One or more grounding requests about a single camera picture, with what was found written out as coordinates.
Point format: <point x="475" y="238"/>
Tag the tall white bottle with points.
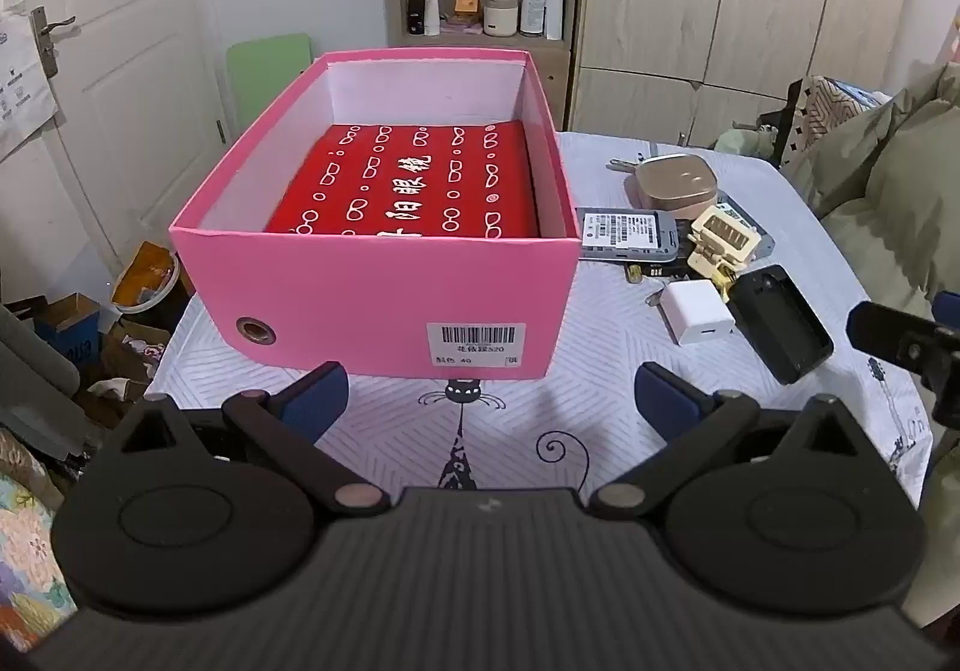
<point x="555" y="11"/>

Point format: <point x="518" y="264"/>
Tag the white charger plug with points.
<point x="697" y="315"/>

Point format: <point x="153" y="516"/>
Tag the patterned beige cushion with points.
<point x="832" y="108"/>

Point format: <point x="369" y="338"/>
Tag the light wooden wardrobe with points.
<point x="750" y="3"/>

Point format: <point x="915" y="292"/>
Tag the small orange box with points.
<point x="466" y="3"/>

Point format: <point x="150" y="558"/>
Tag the floral blanket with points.
<point x="30" y="551"/>

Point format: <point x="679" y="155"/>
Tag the white spray bottle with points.
<point x="433" y="11"/>

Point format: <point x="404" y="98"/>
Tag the bin with orange bag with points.
<point x="146" y="277"/>

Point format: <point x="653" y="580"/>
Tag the green folding table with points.
<point x="266" y="78"/>

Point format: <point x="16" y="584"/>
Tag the black battery charger cradle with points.
<point x="780" y="326"/>

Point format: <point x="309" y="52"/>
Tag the pink and gold compact case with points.
<point x="675" y="183"/>

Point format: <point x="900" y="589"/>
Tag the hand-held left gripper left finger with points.
<point x="311" y="401"/>

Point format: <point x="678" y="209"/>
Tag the bunch of keys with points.
<point x="622" y="165"/>

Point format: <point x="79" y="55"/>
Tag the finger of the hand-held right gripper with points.
<point x="892" y="333"/>

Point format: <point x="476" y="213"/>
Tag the pink cardboard box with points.
<point x="360" y="296"/>

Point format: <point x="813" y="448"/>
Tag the white door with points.
<point x="135" y="41"/>

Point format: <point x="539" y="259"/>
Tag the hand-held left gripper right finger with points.
<point x="667" y="405"/>

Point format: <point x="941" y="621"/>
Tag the blue cardboard box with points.
<point x="71" y="333"/>

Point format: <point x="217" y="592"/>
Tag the olive green coat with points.
<point x="900" y="176"/>

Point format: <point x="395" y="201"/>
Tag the labelled metal can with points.
<point x="533" y="11"/>

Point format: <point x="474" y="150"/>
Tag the white wall poster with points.
<point x="22" y="93"/>

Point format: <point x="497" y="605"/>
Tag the brown cardboard box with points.
<point x="135" y="356"/>

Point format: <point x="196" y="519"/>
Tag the red printed bag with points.
<point x="405" y="183"/>

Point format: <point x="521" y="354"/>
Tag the grey chair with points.
<point x="37" y="386"/>

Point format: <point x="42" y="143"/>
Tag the small black bottle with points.
<point x="415" y="14"/>

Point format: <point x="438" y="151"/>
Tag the white cream jar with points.
<point x="501" y="14"/>

